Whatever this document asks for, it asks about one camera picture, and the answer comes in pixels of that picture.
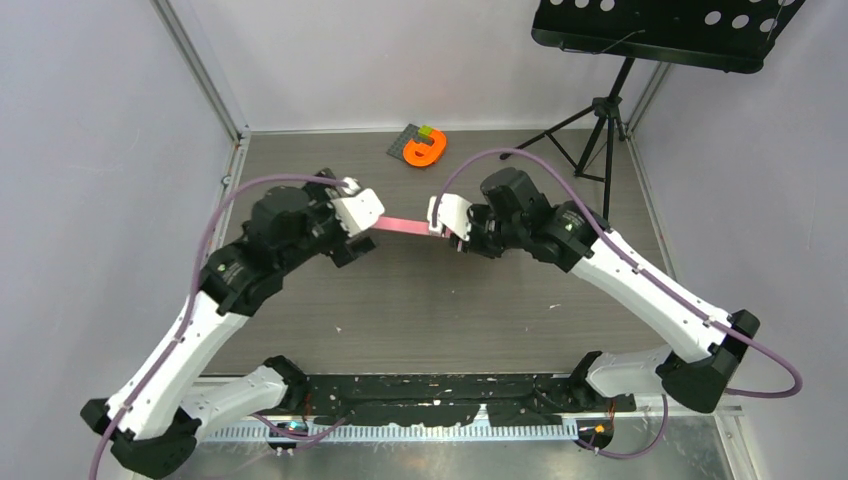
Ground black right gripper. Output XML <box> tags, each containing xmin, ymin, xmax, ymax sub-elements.
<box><xmin>449</xmin><ymin>201</ymin><xmax>527</xmax><ymax>259</ymax></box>

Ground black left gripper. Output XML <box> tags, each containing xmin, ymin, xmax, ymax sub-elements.
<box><xmin>278</xmin><ymin>169</ymin><xmax>378</xmax><ymax>273</ymax></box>

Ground pink wooden picture frame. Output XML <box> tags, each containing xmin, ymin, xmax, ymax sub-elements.
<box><xmin>373</xmin><ymin>216</ymin><xmax>453</xmax><ymax>238</ymax></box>

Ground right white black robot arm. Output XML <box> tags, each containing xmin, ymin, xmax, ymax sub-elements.
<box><xmin>429</xmin><ymin>167</ymin><xmax>760</xmax><ymax>413</ymax></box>

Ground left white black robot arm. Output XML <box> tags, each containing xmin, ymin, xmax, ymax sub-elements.
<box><xmin>81</xmin><ymin>169</ymin><xmax>385</xmax><ymax>479</ymax></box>

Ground green toy brick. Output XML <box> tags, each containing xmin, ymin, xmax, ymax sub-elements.
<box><xmin>417</xmin><ymin>125</ymin><xmax>433</xmax><ymax>142</ymax></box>

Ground grey building plate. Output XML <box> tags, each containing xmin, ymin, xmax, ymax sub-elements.
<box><xmin>386</xmin><ymin>124</ymin><xmax>419</xmax><ymax>162</ymax></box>

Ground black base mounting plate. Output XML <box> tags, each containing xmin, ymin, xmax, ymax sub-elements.
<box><xmin>270</xmin><ymin>373</ymin><xmax>635</xmax><ymax>427</ymax></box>

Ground black music stand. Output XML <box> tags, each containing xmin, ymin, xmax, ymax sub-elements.
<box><xmin>499</xmin><ymin>0</ymin><xmax>811</xmax><ymax>223</ymax></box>

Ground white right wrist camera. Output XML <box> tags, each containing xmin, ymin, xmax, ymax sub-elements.
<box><xmin>426</xmin><ymin>193</ymin><xmax>472</xmax><ymax>241</ymax></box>

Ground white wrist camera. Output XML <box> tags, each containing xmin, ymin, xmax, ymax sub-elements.
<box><xmin>331</xmin><ymin>177</ymin><xmax>385</xmax><ymax>238</ymax></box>
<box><xmin>426</xmin><ymin>193</ymin><xmax>472</xmax><ymax>241</ymax></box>

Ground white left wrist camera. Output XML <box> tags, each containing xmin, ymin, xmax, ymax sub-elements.
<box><xmin>331</xmin><ymin>177</ymin><xmax>385</xmax><ymax>238</ymax></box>

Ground orange plastic ring piece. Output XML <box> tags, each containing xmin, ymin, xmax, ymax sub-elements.
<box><xmin>402</xmin><ymin>129</ymin><xmax>448</xmax><ymax>169</ymax></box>

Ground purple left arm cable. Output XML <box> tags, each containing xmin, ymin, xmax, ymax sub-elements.
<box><xmin>87</xmin><ymin>173</ymin><xmax>356</xmax><ymax>480</ymax></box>

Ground aluminium rail front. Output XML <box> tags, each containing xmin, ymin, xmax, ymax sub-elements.
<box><xmin>140</xmin><ymin>372</ymin><xmax>745</xmax><ymax>444</ymax></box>

